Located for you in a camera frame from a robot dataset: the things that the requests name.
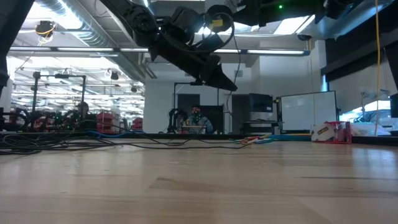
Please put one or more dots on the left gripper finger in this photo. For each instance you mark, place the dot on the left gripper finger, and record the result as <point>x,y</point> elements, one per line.
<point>217,77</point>
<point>202,81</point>

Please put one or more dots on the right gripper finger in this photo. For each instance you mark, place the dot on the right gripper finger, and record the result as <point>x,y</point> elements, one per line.
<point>241,18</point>

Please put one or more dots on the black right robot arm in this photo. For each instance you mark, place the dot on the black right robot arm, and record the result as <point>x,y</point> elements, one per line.
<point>339,6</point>

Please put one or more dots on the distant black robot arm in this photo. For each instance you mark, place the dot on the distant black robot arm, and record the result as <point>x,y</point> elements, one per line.
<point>172,116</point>

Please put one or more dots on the person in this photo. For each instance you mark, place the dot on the person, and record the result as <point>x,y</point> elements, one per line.
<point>199,121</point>
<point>83,112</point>

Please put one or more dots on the black monitor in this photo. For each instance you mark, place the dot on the black monitor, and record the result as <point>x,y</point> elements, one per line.
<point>260,102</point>

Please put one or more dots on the bundle of coloured tubes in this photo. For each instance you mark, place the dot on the bundle of coloured tubes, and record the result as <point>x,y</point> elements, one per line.
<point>265,135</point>

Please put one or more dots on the red tool cabinet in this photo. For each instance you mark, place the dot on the red tool cabinet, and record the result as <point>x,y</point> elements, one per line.
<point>105,123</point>
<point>137,124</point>

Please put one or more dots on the long ceiling light bar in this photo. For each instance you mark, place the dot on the long ceiling light bar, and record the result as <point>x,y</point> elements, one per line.
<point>93,49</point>

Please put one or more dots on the whiteboard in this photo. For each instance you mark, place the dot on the whiteboard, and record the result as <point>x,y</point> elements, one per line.
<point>308,110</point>

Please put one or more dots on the red tape dispenser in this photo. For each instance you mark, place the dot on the red tape dispenser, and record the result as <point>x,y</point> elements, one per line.
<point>343,133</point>

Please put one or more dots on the grey wall vent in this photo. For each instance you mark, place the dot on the grey wall vent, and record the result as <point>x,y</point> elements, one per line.
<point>239,73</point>

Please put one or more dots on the black robot station frame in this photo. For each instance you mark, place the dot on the black robot station frame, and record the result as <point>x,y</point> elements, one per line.
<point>59,76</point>
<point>174,99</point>

